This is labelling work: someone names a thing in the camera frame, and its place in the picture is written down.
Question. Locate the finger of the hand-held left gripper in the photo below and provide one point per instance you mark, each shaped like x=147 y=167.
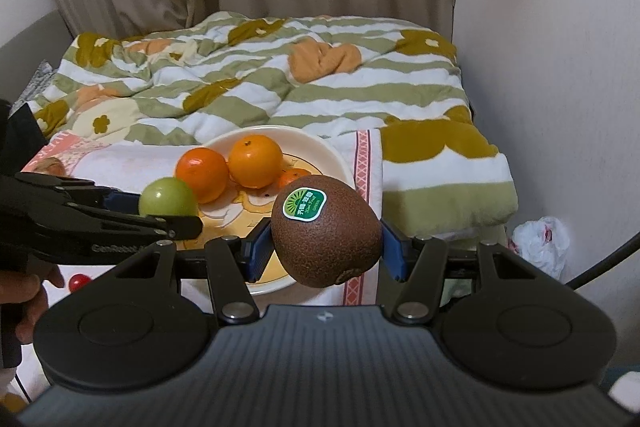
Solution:
x=150 y=227
x=122 y=201

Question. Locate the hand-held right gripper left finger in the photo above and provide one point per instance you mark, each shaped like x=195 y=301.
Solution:
x=257 y=254

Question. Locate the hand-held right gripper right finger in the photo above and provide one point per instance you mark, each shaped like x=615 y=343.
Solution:
x=392 y=252

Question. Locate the green apple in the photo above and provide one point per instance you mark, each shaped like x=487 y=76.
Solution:
x=167 y=197

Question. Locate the brown kiwi with green sticker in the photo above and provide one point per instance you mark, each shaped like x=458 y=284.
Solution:
x=325 y=237

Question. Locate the deep orange mandarin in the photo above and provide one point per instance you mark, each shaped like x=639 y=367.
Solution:
x=202 y=174

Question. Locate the small tangerine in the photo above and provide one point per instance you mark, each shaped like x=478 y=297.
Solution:
x=292 y=178

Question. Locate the yellow-orange orange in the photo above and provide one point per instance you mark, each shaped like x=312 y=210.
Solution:
x=255 y=159

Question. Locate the cream oval cartoon bowl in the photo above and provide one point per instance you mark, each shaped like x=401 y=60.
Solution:
x=310 y=147

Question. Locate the person's left hand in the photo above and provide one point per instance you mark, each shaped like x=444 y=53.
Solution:
x=27 y=299

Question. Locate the red cherry tomato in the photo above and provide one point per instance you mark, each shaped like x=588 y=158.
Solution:
x=79 y=282

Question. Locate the grey patterned pillow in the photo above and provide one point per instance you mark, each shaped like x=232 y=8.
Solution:
x=40 y=79

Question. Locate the white plastic bag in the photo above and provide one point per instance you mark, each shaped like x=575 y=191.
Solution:
x=540 y=242

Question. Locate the green striped floral quilt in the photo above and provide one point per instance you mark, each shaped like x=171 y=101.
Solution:
x=350 y=107

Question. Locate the grey padded headboard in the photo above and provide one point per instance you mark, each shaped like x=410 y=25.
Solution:
x=30 y=52

